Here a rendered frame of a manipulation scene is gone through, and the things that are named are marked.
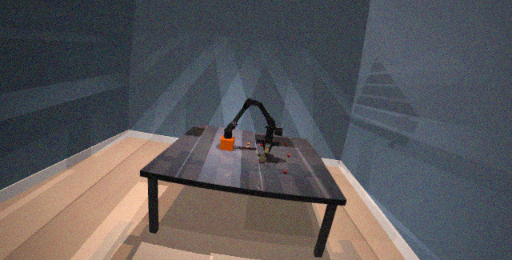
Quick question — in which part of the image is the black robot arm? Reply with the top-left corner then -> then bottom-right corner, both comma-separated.
223,98 -> 283,139

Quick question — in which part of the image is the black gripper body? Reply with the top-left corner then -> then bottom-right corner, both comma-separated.
257,134 -> 280,146

